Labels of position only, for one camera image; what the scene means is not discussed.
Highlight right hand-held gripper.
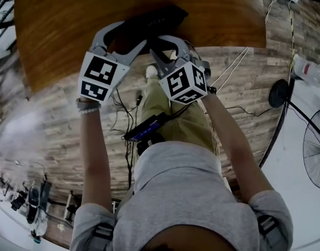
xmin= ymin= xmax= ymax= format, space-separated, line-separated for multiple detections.
xmin=149 ymin=35 xmax=212 ymax=105

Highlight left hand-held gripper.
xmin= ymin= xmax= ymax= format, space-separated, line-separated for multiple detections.
xmin=77 ymin=21 xmax=147 ymax=102

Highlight black glasses case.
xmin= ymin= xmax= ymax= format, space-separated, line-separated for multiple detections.
xmin=115 ymin=5 xmax=189 ymax=49

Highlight person's right forearm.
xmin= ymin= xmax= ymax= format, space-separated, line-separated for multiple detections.
xmin=201 ymin=93 xmax=277 ymax=203

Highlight person's left forearm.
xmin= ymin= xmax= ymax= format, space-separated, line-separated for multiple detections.
xmin=80 ymin=108 xmax=113 ymax=211

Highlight gray wristband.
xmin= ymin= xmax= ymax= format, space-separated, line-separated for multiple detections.
xmin=75 ymin=98 xmax=102 ymax=111

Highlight olive trousers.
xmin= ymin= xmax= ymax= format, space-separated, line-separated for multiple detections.
xmin=140 ymin=76 xmax=221 ymax=156

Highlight black device with blue screen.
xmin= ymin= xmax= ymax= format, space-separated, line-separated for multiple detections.
xmin=123 ymin=111 xmax=168 ymax=143

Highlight black waist pouch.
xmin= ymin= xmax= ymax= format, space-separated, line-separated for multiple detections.
xmin=136 ymin=134 xmax=166 ymax=156

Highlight black standing fan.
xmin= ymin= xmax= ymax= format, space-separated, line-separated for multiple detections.
xmin=269 ymin=78 xmax=320 ymax=190

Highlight gray T-shirt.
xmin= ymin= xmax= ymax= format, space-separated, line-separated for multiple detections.
xmin=70 ymin=140 xmax=294 ymax=251

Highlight person's head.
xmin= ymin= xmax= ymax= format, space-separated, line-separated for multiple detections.
xmin=144 ymin=225 xmax=234 ymax=251

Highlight white cable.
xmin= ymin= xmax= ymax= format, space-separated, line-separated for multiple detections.
xmin=209 ymin=0 xmax=281 ymax=88

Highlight white bead bracelet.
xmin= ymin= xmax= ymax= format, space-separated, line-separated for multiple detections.
xmin=78 ymin=105 xmax=102 ymax=116

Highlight black floor cable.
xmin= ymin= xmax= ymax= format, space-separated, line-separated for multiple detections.
xmin=226 ymin=106 xmax=275 ymax=118

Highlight bundle of thin black cables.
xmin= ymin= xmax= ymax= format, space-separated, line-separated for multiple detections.
xmin=109 ymin=87 xmax=145 ymax=190

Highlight yellow and black cable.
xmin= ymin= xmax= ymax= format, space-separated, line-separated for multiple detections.
xmin=288 ymin=0 xmax=297 ymax=75

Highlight gray shoulder strap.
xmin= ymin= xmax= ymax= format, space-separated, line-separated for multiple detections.
xmin=256 ymin=214 xmax=282 ymax=251
xmin=92 ymin=222 xmax=115 ymax=251

